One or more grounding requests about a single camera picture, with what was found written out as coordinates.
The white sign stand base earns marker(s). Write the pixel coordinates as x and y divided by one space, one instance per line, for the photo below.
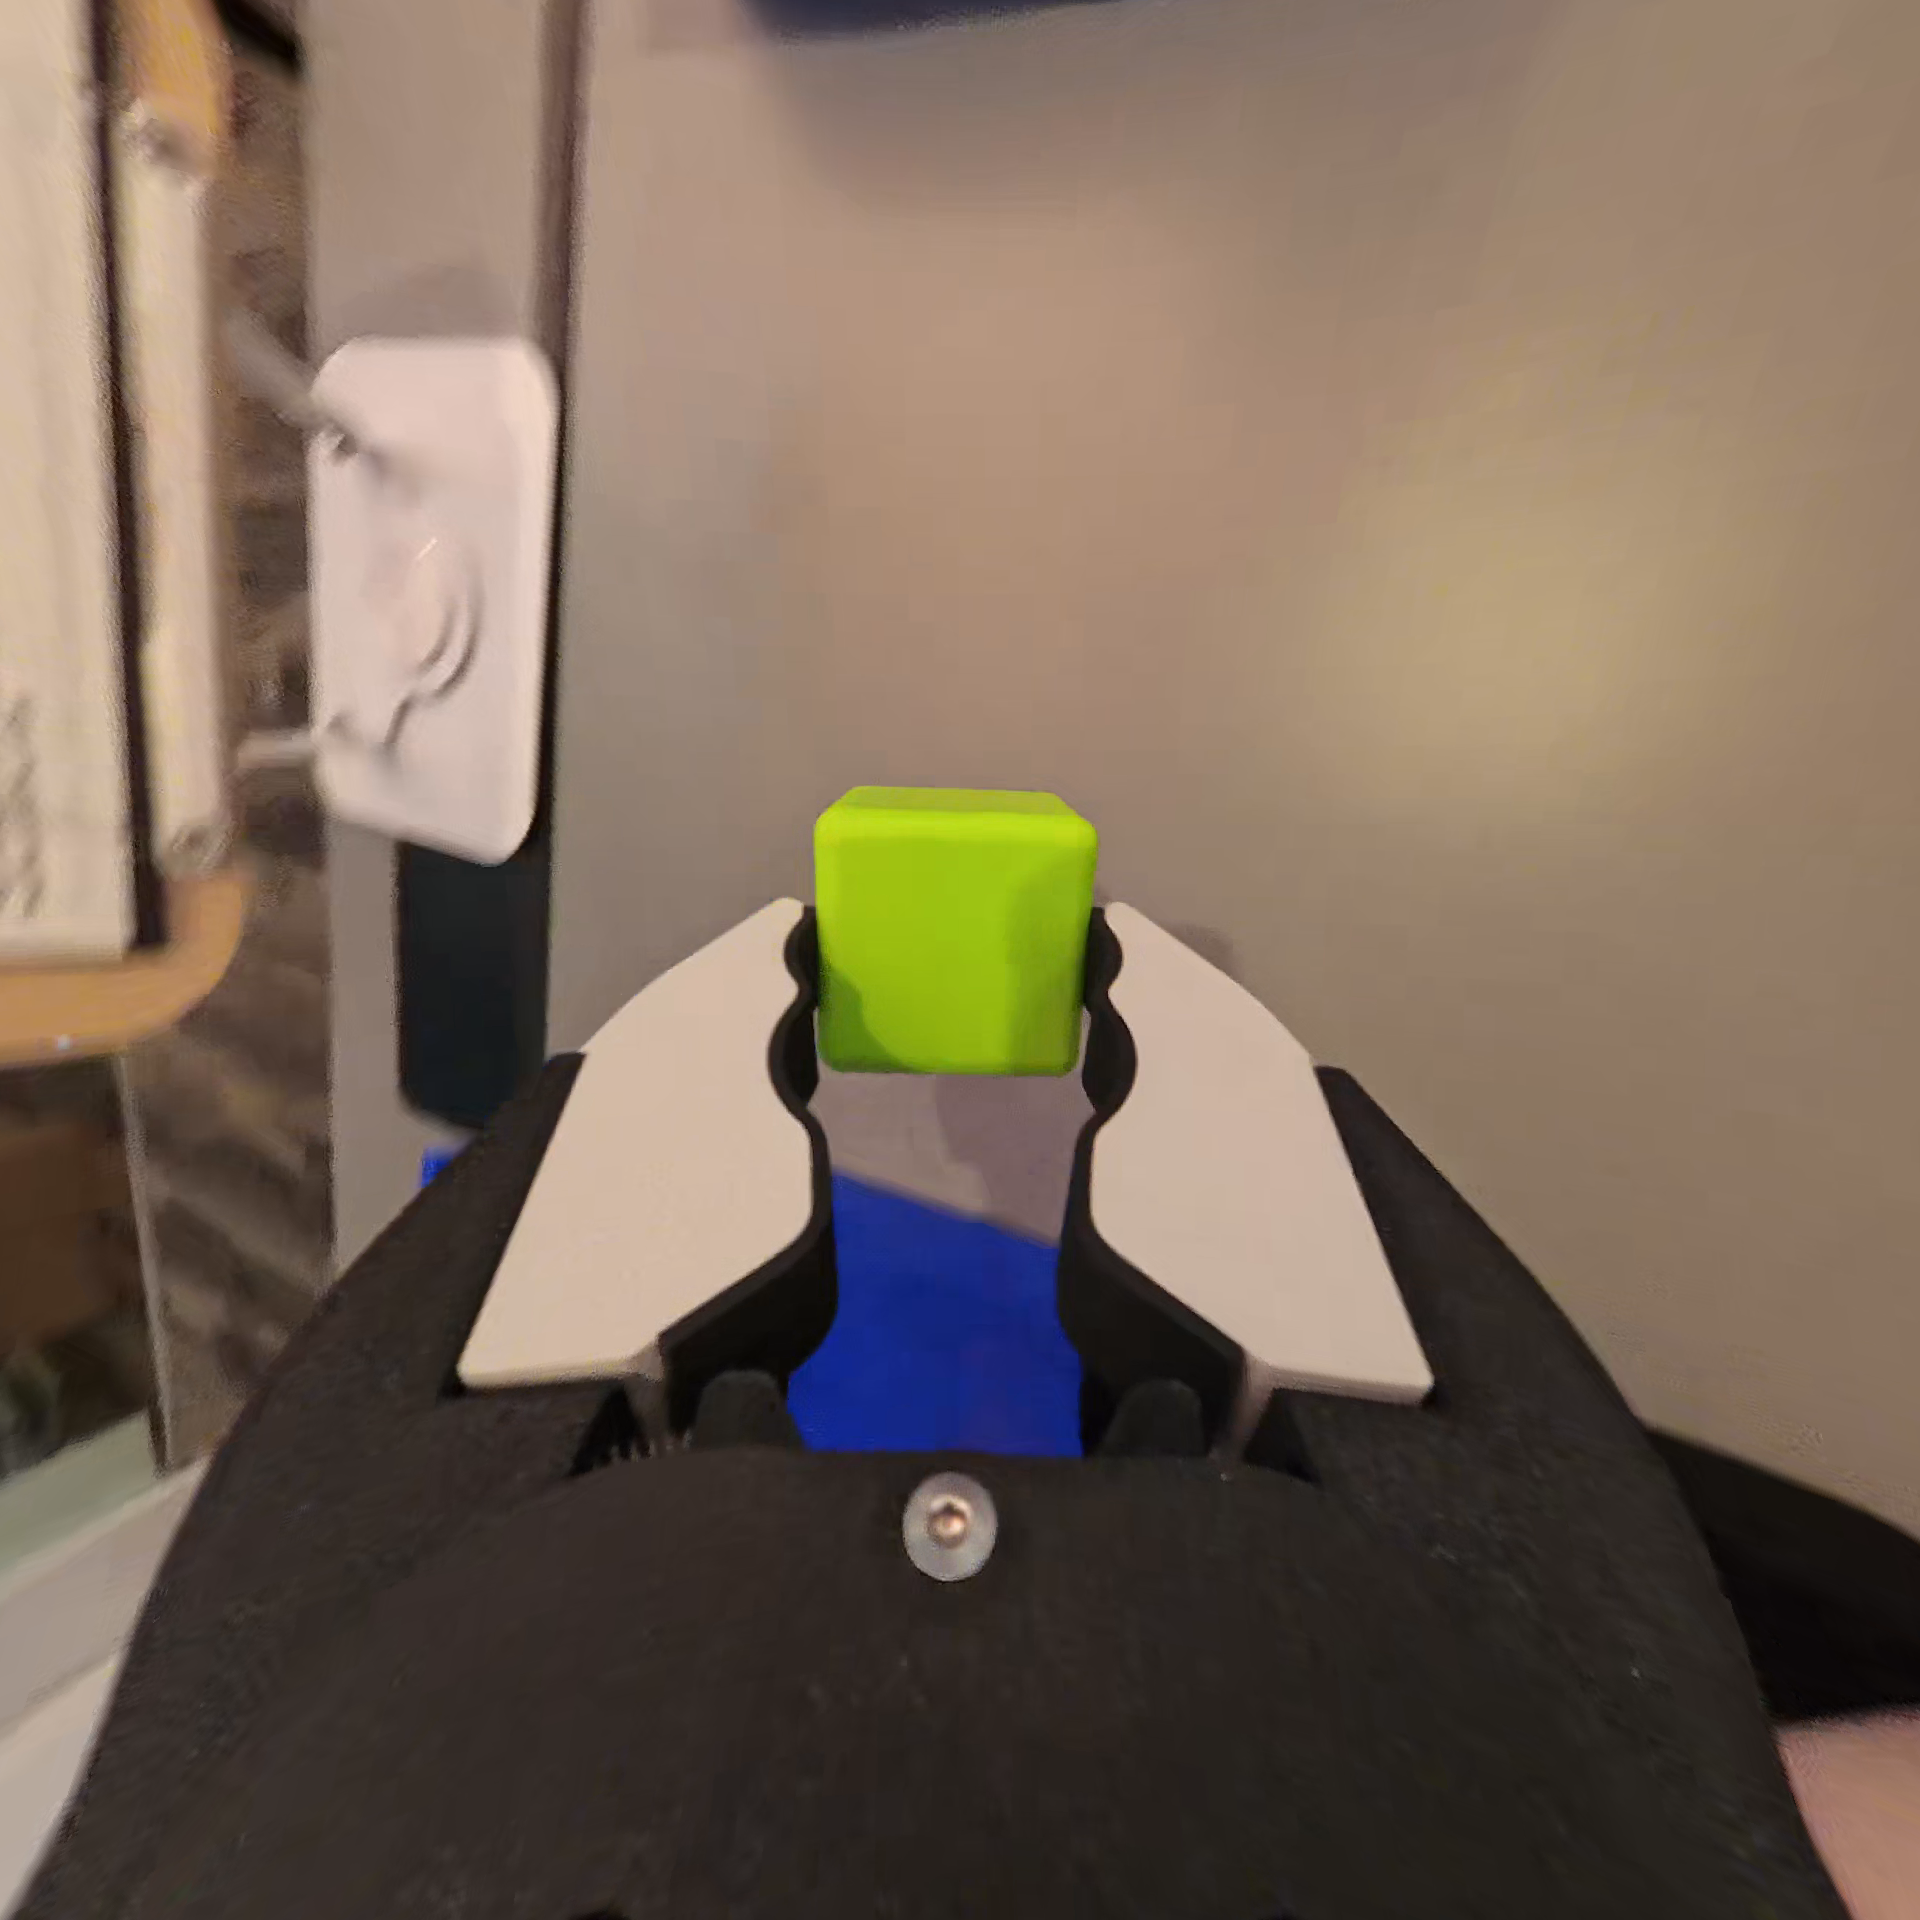
482 601

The black textured mat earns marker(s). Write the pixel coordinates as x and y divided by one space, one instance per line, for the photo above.
1802 1561

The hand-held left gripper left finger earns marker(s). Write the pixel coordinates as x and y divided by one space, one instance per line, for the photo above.
636 1200

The wooden instruction sign board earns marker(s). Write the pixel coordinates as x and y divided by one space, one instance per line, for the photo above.
60 450

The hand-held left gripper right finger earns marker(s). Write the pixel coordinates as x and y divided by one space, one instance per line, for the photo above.
1260 1200

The blue plastic bin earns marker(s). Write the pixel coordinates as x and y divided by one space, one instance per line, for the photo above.
931 1321
931 13

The green magnetic cube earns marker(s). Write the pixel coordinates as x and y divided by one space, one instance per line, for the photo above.
956 931

